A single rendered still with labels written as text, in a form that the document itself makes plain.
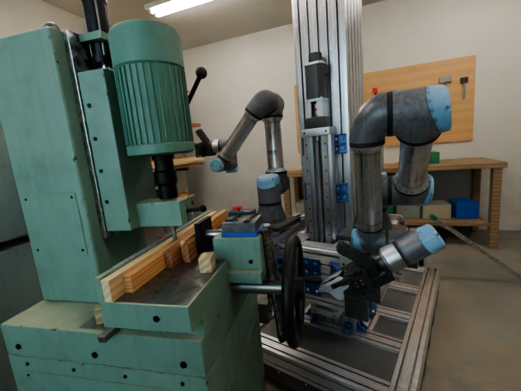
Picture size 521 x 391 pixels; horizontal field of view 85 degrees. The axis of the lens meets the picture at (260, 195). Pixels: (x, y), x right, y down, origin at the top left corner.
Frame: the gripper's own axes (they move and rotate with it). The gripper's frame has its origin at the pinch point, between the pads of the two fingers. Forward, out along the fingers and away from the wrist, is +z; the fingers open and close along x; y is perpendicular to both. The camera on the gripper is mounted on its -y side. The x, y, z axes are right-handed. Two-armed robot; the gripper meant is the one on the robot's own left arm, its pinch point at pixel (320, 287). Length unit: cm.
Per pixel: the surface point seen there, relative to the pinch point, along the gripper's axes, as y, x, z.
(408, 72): -45, 296, -143
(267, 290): -11.3, -12.1, 9.1
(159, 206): -47, -14, 21
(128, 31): -82, -19, -3
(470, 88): 9, 288, -180
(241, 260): -22.2, -12.4, 10.2
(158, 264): -34.1, -20.9, 25.7
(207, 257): -28.8, -20.3, 13.2
